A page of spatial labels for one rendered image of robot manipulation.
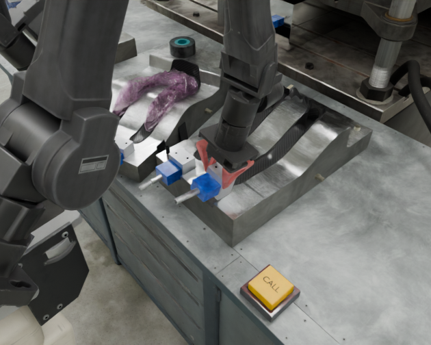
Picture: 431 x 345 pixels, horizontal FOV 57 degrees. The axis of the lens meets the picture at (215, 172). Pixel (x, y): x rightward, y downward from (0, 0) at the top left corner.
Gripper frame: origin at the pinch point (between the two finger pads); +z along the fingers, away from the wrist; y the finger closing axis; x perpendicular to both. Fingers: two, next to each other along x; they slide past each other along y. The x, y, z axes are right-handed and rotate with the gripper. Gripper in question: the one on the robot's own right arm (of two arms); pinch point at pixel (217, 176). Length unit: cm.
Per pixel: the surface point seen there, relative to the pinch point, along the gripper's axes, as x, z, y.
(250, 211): -3.0, 4.3, -8.2
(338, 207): -25.3, 7.1, -17.3
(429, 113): -57, -9, -16
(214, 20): -80, 16, 83
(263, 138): -21.0, 2.2, 5.5
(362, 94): -73, 4, 7
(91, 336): 11, 102, 24
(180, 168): 0.8, 5.3, 9.2
